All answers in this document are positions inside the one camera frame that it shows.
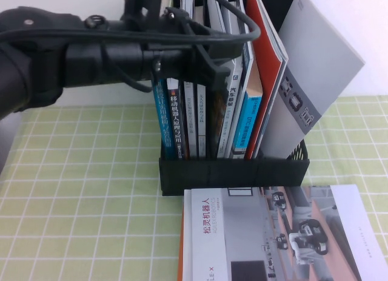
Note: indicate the black plastic book holder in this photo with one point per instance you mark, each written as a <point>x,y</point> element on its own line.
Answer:
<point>227,174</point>

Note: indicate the black spine robot book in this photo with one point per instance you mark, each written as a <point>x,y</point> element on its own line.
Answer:
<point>175,117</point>

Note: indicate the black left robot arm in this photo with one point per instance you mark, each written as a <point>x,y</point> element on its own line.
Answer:
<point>45,65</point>

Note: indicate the green checked tablecloth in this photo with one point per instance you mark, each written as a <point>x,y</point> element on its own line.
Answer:
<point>75,171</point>

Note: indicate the orange edged book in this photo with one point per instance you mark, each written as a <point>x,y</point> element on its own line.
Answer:
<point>182,256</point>

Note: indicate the light blue spine book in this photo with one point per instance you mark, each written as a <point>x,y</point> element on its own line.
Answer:
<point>248,120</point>

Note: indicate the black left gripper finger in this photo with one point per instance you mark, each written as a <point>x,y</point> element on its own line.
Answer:
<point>225,50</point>
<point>218,77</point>

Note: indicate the grey white robot brochure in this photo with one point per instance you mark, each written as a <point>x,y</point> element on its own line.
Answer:
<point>318,50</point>

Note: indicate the grey spine paperback book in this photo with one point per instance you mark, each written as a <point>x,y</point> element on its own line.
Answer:
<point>201,111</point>

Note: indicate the brochure stack on table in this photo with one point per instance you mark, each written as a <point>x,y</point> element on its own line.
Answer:
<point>242,232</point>

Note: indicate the white spine car book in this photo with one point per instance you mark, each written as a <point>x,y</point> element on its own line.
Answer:
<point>230,111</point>

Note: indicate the dark patterned cover book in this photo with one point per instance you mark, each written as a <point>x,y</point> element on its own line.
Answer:
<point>218,120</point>

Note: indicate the white booklet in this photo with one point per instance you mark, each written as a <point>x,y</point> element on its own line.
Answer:
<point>186,232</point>

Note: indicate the grey white spine book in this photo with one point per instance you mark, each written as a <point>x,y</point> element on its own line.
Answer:
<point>189,111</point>

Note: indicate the red cover magazine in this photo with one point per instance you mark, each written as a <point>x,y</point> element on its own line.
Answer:
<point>266,50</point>

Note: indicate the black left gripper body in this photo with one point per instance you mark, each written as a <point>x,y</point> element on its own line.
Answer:
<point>169,64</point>

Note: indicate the blue spine hardcover book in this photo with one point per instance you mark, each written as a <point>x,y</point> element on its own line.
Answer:
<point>162,117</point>

